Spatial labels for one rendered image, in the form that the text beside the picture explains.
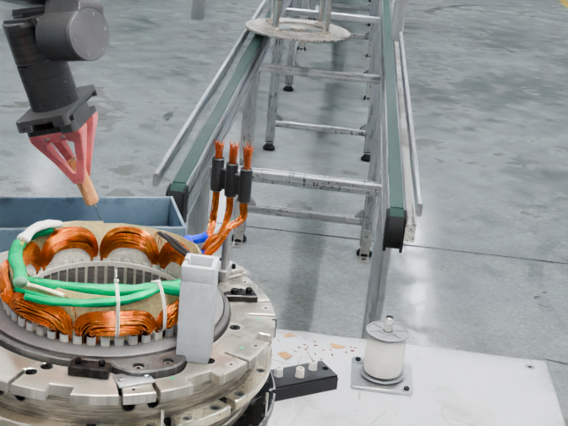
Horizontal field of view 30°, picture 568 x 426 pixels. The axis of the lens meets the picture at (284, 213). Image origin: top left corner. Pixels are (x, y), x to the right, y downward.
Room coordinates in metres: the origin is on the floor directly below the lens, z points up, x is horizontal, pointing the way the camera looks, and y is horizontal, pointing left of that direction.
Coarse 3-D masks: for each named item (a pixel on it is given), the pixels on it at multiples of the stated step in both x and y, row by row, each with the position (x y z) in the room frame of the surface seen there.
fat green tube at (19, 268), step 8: (40, 232) 0.92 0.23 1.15; (48, 232) 0.93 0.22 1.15; (16, 240) 0.89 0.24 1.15; (16, 248) 0.87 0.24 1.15; (8, 256) 0.86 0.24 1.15; (16, 256) 0.85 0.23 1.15; (16, 264) 0.83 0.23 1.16; (24, 264) 0.84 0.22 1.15; (16, 272) 0.81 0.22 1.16; (24, 272) 0.81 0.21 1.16
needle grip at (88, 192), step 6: (72, 162) 1.19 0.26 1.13; (72, 168) 1.19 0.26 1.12; (90, 180) 1.20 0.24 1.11; (78, 186) 1.19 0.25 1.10; (84, 186) 1.19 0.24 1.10; (90, 186) 1.19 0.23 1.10; (84, 192) 1.19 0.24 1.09; (90, 192) 1.19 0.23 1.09; (84, 198) 1.19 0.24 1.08; (90, 198) 1.19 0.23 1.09; (96, 198) 1.20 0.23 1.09; (90, 204) 1.19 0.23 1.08
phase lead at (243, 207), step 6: (240, 204) 0.95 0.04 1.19; (246, 204) 0.95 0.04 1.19; (240, 210) 0.95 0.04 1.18; (246, 210) 0.95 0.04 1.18; (240, 216) 0.95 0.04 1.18; (246, 216) 0.95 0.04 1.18; (234, 222) 0.94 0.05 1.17; (240, 222) 0.94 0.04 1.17; (228, 228) 0.93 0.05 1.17; (222, 234) 0.93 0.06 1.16; (216, 240) 0.93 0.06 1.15; (222, 240) 0.93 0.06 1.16; (210, 246) 0.93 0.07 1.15; (216, 246) 0.93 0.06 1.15; (210, 252) 0.93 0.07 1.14
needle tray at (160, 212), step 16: (0, 208) 1.22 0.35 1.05; (16, 208) 1.22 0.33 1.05; (32, 208) 1.23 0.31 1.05; (48, 208) 1.24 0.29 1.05; (64, 208) 1.24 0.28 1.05; (80, 208) 1.25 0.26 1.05; (96, 208) 1.25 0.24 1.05; (112, 208) 1.26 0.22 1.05; (128, 208) 1.26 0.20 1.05; (144, 208) 1.27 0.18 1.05; (160, 208) 1.28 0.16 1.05; (176, 208) 1.24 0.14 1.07; (0, 224) 1.22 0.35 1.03; (16, 224) 1.22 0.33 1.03; (32, 224) 1.23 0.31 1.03; (144, 224) 1.27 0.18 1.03; (160, 224) 1.28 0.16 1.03; (176, 224) 1.23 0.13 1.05; (0, 240) 1.12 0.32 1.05
